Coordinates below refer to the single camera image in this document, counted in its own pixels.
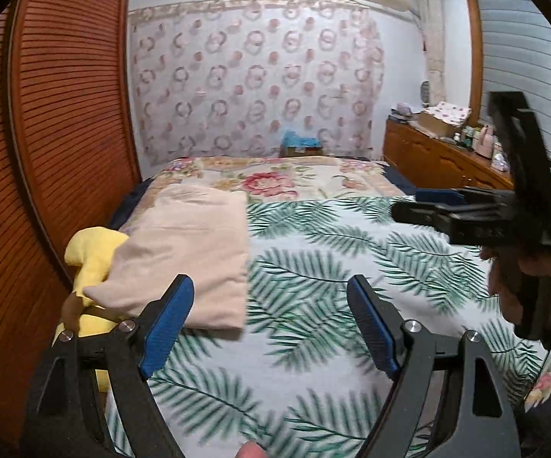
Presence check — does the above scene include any person's right hand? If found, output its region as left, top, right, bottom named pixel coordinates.
left=478, top=245, right=551, bottom=351

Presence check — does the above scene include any blue crumpled cloth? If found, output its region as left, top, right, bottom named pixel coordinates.
left=282, top=129, right=322, bottom=148

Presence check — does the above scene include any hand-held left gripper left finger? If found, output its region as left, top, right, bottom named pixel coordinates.
left=20, top=273, right=195, bottom=458

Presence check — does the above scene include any wooden louvered wardrobe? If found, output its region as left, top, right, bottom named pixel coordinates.
left=0, top=0, right=143, bottom=440

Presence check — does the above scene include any circle print hanging cloth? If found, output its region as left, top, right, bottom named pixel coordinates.
left=127, top=0, right=386, bottom=165

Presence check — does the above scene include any small brown box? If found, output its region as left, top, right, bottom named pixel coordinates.
left=279, top=145, right=324, bottom=158

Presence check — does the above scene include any grey window blind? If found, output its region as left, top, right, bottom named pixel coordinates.
left=476, top=0, right=551, bottom=173

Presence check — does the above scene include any cardboard box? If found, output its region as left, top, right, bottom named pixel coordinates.
left=416, top=112, right=458, bottom=137

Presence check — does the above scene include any yellow plush toy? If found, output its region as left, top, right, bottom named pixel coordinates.
left=51, top=226, right=131, bottom=392

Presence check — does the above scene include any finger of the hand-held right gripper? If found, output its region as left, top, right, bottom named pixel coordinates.
left=391, top=200, right=453, bottom=226
left=416, top=189, right=467, bottom=204

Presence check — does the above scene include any floral blanket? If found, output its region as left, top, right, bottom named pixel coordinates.
left=149, top=155, right=551, bottom=411

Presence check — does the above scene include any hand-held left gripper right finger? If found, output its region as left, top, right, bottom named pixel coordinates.
left=346, top=274, right=522, bottom=458

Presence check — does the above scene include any peach printed t-shirt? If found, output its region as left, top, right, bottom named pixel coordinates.
left=82, top=185, right=250, bottom=332

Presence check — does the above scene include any pink kettle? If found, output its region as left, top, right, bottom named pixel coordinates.
left=477, top=125, right=494, bottom=156

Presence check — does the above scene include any dark blue mattress sheet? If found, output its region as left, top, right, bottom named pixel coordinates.
left=108, top=162, right=420, bottom=230

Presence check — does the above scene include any cream window curtain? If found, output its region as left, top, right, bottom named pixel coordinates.
left=414, top=0, right=448, bottom=106

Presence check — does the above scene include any person's left hand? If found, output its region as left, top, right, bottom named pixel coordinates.
left=235, top=441, right=267, bottom=458

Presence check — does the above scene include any wooden sideboard cabinet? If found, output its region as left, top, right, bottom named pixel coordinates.
left=383, top=118, right=519, bottom=192

